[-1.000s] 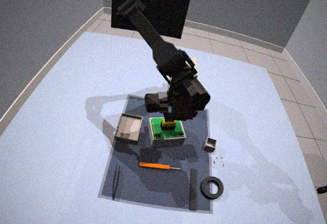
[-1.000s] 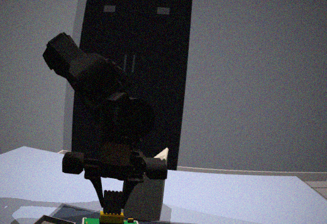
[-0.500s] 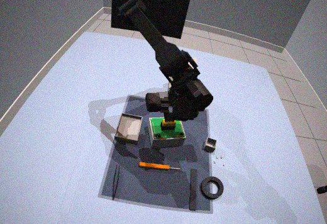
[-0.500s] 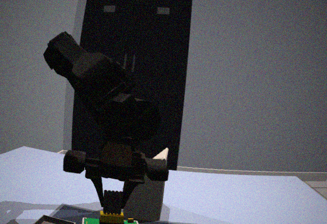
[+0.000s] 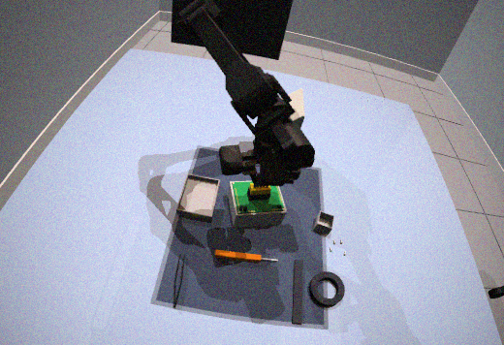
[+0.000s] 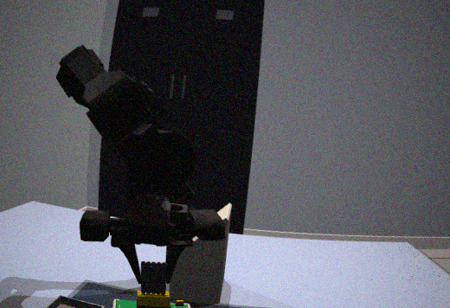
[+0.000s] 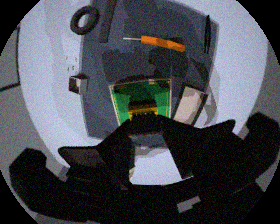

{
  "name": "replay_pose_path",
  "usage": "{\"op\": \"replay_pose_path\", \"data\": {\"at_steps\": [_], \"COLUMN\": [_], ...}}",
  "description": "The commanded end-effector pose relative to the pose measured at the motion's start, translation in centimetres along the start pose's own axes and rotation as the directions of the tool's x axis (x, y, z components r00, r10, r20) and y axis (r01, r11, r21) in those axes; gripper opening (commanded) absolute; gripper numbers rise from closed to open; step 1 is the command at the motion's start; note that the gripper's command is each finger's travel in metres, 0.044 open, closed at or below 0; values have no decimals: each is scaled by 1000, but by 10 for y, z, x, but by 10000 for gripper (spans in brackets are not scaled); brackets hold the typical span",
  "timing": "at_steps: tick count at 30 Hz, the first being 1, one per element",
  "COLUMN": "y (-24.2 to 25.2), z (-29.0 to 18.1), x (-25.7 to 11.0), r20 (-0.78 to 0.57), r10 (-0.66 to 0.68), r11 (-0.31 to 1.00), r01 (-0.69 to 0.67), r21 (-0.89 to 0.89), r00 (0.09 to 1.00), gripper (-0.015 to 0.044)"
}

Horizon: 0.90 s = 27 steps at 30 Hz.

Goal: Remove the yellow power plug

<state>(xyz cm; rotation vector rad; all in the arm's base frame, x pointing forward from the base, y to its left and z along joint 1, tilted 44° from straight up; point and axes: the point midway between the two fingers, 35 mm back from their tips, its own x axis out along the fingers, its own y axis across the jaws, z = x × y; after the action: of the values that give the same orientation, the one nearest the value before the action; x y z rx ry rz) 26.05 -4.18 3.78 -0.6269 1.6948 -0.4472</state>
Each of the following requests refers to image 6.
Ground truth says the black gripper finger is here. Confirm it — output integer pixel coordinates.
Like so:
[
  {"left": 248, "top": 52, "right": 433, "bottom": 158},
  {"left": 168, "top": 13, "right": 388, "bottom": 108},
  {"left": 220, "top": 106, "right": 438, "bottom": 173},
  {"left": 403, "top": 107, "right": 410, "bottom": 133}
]
[
  {"left": 165, "top": 236, "right": 194, "bottom": 284},
  {"left": 111, "top": 238, "right": 142, "bottom": 284}
]

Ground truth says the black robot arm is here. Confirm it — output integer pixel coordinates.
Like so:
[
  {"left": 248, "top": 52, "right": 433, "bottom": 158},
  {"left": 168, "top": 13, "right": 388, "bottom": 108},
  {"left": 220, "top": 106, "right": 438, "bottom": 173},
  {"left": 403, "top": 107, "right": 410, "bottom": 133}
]
[{"left": 55, "top": 45, "right": 196, "bottom": 247}]

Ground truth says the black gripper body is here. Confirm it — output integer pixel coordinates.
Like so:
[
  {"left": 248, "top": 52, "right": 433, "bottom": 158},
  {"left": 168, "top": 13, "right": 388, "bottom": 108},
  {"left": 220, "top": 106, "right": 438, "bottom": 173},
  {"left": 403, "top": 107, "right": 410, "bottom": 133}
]
[{"left": 79, "top": 173, "right": 225, "bottom": 243}]

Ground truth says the dark grey work mat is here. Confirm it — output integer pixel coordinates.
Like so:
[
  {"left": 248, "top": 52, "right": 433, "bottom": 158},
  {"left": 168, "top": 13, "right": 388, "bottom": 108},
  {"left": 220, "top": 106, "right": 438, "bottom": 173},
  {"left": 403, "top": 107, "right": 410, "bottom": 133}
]
[{"left": 67, "top": 279, "right": 266, "bottom": 308}]

